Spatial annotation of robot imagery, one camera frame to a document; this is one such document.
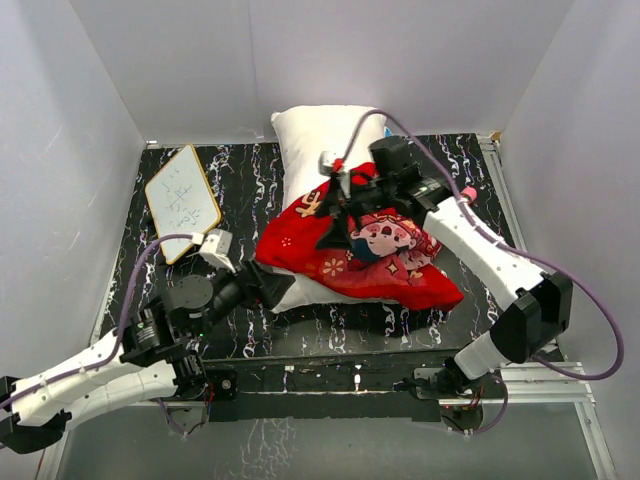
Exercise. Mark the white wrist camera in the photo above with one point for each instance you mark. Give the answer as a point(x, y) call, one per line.
point(330, 165)
point(214, 247)

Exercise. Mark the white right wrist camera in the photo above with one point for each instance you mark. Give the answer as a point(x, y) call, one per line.
point(330, 165)

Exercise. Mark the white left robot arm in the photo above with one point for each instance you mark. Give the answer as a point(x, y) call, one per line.
point(148, 358)

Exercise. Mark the aluminium frame rail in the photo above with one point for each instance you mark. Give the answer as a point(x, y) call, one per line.
point(533, 383)

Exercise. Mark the white pillow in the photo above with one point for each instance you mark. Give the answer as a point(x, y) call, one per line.
point(304, 133)

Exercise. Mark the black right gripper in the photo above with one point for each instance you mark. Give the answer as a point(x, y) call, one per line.
point(338, 233)

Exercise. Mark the red patterned pillowcase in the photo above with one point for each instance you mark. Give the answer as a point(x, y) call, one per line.
point(390, 259)

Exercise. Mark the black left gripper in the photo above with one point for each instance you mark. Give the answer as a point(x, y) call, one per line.
point(260, 286)

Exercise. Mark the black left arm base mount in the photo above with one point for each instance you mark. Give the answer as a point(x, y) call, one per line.
point(220, 385)

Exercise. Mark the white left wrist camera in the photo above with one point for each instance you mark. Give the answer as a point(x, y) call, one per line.
point(214, 247)

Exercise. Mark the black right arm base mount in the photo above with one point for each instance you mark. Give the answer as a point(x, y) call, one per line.
point(442, 384)

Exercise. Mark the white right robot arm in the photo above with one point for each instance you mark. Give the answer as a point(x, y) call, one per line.
point(535, 305)

